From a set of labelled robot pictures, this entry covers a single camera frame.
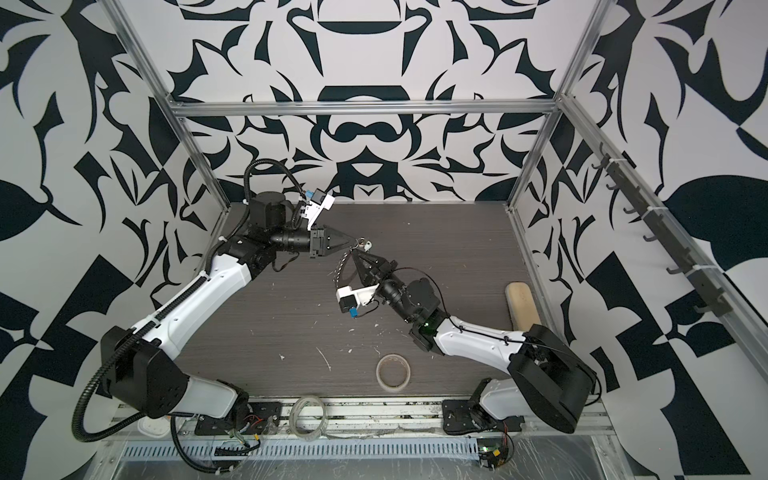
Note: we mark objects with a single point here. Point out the white slotted cable duct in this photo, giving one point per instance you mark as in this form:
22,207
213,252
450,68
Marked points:
345,449

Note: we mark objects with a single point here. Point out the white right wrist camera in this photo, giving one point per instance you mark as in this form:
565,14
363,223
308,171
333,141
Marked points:
354,300

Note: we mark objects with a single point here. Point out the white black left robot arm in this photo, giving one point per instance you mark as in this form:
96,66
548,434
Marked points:
139,365

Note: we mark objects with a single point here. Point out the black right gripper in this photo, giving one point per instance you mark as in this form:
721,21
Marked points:
385,267

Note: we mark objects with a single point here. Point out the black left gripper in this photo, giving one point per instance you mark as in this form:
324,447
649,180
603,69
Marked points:
322,246

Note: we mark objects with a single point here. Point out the aluminium cage frame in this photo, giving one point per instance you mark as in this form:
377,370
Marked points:
744,323

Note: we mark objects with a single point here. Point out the clear tape roll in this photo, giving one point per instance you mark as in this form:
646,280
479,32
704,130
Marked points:
308,418

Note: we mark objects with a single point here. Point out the circuit board with wires left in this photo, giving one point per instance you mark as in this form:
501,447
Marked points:
248,438

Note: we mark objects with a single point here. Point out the green circuit board right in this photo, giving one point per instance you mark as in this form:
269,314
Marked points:
495,452

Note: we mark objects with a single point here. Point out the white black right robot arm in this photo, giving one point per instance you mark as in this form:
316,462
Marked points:
554,382

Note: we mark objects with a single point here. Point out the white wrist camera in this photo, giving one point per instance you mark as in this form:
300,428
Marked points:
354,300
315,202

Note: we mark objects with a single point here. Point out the silver ball chain keyring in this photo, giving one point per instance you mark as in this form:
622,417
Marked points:
340,267

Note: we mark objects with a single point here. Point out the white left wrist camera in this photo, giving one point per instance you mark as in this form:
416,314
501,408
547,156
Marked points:
315,202

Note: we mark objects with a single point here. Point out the brown tape roll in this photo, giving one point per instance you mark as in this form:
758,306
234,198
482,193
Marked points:
393,373

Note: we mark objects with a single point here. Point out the black wall hook rack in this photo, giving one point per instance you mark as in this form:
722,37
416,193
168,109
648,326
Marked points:
667,231

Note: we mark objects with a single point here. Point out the beige grey glasses case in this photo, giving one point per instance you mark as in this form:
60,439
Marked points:
522,306

